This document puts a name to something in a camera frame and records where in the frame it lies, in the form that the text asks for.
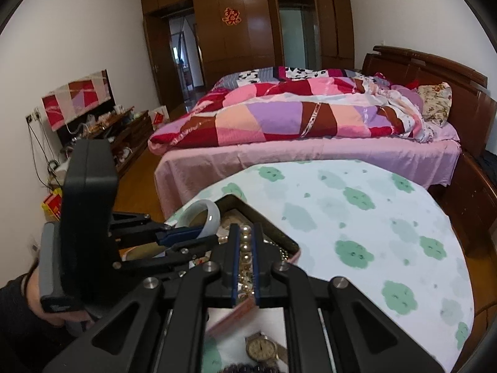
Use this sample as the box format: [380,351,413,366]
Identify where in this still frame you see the dark bead bracelet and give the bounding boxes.
[202,358,281,373]

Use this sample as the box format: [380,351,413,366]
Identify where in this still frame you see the wooden headboard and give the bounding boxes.
[360,45,497,164]

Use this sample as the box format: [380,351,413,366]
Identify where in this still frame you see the gold wrist watch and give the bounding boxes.
[244,331,289,363]

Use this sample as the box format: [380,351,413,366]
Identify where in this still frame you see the person's left hand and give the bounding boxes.
[24,266,94,333]

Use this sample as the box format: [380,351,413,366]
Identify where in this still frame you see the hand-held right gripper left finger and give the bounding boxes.
[41,223,239,373]

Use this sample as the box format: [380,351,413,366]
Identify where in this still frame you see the red paper wall decoration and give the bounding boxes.
[221,6,240,26]

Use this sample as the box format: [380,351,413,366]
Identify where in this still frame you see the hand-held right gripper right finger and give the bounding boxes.
[250,223,445,373]

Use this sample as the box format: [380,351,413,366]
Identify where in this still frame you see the green cloud print tablecloth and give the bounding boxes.
[166,159,477,373]

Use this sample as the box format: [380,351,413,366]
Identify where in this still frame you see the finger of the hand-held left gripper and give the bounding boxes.
[111,212,219,250]
[112,235,230,274]

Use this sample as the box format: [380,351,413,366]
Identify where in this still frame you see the pearl bead necklace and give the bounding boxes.
[217,223,274,306]

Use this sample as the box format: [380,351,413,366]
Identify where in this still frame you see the white jade bangle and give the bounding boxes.
[172,198,223,242]

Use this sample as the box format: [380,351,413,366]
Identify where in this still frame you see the wooden television cabinet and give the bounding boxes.
[57,109,153,181]

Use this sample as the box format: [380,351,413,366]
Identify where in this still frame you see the red cardboard box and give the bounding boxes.
[41,187,65,223]

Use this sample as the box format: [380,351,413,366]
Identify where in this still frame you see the brown wooden wardrobe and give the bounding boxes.
[140,0,356,106]

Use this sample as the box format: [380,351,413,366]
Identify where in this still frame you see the pink bed sheet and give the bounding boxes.
[148,122,463,220]

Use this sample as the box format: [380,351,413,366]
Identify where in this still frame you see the wall power cables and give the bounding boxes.
[25,111,61,189]

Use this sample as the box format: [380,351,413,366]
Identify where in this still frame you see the white and red paper bag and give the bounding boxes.
[151,106,170,132]

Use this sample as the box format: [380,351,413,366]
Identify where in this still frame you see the floral pillow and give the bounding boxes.
[415,81,453,127]

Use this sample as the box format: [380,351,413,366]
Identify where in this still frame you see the pink tin box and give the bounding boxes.
[120,193,302,335]

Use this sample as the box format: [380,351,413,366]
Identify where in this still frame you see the cloth covered television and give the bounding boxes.
[41,69,112,133]

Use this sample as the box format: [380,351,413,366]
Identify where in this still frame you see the wooden nightstand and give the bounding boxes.
[438,151,497,258]

